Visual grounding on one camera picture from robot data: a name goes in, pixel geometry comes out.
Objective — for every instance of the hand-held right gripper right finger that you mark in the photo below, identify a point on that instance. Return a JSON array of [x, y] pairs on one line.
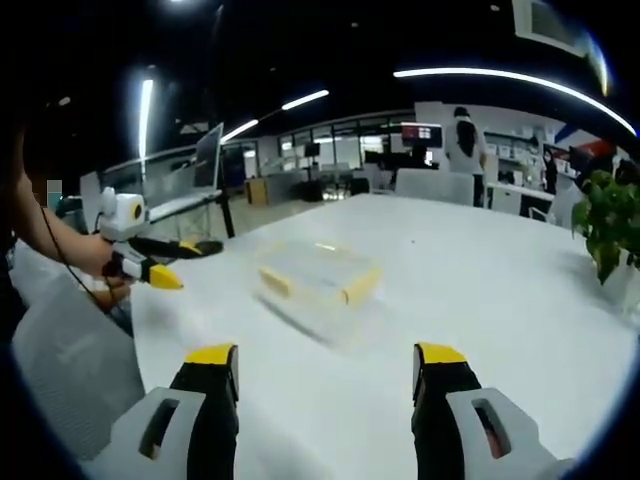
[[435, 425]]

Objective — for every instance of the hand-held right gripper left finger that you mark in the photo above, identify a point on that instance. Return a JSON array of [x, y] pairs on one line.
[[210, 425]]

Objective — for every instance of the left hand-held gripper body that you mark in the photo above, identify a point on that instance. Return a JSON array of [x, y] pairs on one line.
[[120, 212]]

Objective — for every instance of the clear plastic buckle box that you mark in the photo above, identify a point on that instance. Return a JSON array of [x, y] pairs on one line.
[[315, 280]]

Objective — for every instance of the person's left hand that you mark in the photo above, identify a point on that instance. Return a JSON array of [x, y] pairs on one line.
[[95, 260]]

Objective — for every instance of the black stand with round base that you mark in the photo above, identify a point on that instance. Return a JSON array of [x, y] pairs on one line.
[[227, 215]]

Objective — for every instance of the large computer monitor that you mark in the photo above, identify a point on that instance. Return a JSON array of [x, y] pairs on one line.
[[207, 160]]

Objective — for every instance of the brown cardboard box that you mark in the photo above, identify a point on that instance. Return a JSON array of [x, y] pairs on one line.
[[257, 192]]

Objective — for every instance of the grey fabric chair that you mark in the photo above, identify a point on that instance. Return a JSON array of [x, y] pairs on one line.
[[75, 370]]

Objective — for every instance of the person's dark clothing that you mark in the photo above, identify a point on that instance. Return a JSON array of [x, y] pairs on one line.
[[10, 280]]

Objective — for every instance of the white chair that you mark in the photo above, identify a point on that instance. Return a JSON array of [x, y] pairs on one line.
[[432, 187]]

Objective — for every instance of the green potted plant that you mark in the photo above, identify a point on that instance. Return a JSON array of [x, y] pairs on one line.
[[610, 215]]

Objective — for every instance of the monitor with red screen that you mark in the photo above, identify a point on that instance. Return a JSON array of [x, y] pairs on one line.
[[422, 134]]

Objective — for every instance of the long curved ceiling light strip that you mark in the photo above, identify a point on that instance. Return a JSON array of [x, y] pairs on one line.
[[500, 75]]

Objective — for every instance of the ceiling air vent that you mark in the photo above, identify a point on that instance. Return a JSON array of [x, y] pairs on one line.
[[550, 25]]

